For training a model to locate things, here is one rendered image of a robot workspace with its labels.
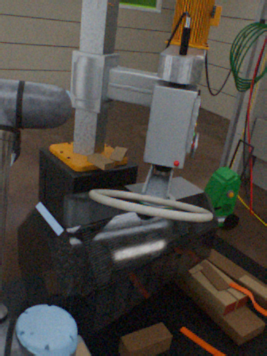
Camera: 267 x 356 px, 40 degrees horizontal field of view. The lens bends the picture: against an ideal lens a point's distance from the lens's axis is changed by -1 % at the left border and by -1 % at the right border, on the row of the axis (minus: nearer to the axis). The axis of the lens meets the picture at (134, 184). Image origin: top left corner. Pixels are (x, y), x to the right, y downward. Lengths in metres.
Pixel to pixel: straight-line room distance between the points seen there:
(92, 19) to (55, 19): 5.43
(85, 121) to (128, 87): 0.45
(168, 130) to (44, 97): 1.09
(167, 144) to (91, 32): 1.12
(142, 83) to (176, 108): 0.77
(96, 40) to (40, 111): 1.83
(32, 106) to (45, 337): 0.54
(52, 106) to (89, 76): 1.75
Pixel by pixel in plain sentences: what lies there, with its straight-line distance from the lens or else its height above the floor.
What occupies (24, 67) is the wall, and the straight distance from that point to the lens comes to 8.01.
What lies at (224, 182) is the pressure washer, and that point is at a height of 0.50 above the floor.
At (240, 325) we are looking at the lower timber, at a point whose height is 0.10.
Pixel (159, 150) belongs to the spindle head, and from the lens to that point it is 1.95.
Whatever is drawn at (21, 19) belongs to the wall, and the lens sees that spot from 7.89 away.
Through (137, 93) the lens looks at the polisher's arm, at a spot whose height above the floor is 1.34.
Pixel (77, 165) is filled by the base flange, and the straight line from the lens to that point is 2.73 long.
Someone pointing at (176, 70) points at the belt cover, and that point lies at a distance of 1.82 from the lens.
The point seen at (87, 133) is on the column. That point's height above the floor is 0.97.
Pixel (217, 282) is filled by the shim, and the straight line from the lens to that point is 2.73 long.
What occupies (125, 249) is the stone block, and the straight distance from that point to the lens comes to 2.02.
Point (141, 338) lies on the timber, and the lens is 2.33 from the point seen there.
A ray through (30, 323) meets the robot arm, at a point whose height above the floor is 1.17.
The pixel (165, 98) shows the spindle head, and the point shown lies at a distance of 1.87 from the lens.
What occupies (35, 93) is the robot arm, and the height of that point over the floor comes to 1.66.
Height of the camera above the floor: 1.87
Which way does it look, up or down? 26 degrees down
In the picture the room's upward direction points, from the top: 8 degrees clockwise
